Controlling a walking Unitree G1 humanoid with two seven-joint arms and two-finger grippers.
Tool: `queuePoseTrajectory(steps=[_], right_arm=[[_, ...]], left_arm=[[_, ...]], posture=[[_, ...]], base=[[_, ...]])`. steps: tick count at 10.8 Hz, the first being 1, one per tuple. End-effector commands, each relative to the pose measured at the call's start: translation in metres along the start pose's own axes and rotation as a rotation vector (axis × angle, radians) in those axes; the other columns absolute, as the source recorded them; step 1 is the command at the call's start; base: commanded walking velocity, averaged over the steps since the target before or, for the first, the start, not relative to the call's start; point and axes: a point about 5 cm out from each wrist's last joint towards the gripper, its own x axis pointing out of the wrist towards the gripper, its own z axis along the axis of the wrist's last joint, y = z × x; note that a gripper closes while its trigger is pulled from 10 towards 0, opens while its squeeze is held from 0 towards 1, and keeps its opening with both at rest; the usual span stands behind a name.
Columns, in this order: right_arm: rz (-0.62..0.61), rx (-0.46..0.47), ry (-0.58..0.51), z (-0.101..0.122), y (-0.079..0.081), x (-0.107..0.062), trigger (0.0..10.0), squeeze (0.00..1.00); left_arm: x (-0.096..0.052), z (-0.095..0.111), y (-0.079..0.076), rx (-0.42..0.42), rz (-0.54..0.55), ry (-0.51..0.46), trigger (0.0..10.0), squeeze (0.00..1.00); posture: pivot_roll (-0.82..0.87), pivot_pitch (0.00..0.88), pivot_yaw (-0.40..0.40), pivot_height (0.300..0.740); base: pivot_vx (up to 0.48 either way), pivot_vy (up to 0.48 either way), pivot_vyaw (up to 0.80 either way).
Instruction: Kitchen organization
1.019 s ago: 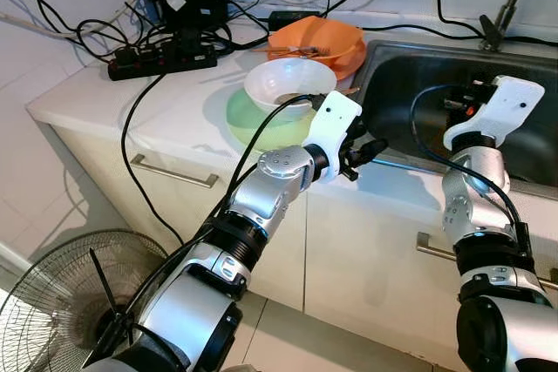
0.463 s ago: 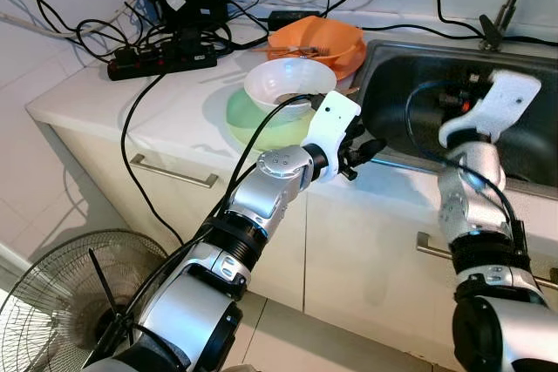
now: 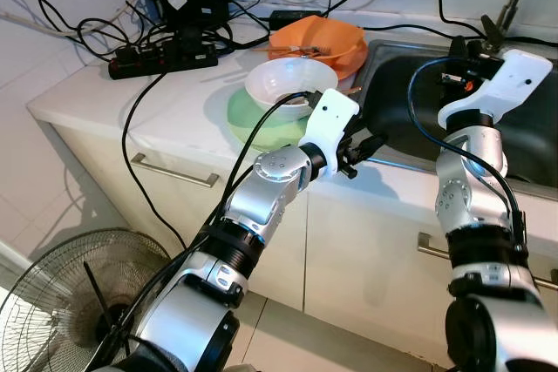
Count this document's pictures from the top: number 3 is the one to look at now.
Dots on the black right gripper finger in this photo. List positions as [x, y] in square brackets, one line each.
[458, 48]
[479, 47]

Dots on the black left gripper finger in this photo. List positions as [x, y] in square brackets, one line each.
[361, 134]
[373, 145]

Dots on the light green plate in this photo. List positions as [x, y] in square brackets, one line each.
[261, 132]

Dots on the white bowl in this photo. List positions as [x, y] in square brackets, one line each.
[279, 80]

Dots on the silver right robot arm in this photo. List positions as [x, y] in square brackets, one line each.
[471, 180]

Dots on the white kitchen cabinet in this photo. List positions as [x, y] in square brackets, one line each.
[366, 241]

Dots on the stainless steel sink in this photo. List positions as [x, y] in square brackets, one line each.
[532, 128]

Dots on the orange plastic bowl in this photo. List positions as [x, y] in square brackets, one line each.
[331, 34]

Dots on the small black power brick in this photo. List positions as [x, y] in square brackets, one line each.
[292, 19]

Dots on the black power strip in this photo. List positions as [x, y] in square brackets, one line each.
[166, 58]

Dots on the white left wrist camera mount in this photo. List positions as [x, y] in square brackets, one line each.
[331, 119]

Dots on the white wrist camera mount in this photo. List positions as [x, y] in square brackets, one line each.
[331, 119]
[514, 80]

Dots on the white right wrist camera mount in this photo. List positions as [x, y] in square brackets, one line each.
[514, 80]

